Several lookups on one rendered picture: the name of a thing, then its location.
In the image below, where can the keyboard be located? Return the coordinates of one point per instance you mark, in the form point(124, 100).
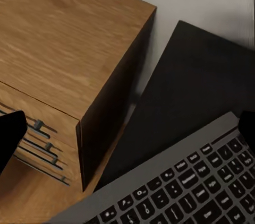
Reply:
point(206, 178)

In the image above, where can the cabinet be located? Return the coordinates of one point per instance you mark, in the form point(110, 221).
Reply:
point(69, 65)

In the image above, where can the desk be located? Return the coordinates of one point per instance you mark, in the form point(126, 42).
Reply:
point(199, 78)

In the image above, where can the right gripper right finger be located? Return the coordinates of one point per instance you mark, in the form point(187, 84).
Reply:
point(246, 126)

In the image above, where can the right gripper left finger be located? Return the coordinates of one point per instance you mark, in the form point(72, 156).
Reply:
point(13, 127)

